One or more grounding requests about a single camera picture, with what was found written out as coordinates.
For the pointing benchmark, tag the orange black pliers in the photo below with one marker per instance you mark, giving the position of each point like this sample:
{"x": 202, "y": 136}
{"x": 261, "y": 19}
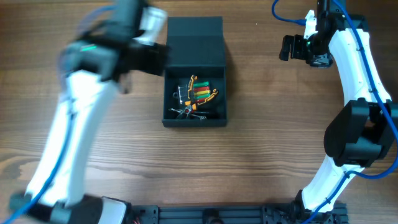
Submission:
{"x": 203, "y": 106}

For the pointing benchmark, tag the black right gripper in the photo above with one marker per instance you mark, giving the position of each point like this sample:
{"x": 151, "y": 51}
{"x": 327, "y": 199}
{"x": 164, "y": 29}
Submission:
{"x": 297, "y": 47}

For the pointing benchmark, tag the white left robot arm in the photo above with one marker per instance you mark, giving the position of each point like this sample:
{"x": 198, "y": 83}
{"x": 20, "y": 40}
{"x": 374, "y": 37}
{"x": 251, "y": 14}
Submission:
{"x": 111, "y": 42}

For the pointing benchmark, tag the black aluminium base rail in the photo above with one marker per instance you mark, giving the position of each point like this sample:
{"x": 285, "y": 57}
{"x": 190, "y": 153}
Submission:
{"x": 268, "y": 213}

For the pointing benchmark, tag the black red screwdriver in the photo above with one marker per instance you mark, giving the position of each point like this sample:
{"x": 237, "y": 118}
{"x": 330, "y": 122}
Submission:
{"x": 191, "y": 111}

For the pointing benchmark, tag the clear case coloured screwdrivers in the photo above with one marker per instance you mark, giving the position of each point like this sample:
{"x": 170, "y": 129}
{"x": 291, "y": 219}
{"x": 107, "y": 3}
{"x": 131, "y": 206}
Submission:
{"x": 197, "y": 93}

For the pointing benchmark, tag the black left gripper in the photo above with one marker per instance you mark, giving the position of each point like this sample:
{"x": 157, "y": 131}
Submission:
{"x": 152, "y": 58}

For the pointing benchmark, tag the black open box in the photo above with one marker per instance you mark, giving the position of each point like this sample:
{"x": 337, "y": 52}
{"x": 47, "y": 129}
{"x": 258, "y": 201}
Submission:
{"x": 196, "y": 48}

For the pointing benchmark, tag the silver L-shaped socket wrench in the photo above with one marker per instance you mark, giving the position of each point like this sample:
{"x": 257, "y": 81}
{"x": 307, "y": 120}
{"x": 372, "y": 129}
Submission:
{"x": 187, "y": 114}

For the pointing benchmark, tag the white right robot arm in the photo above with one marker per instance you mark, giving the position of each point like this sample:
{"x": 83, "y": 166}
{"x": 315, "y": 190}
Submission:
{"x": 365, "y": 129}

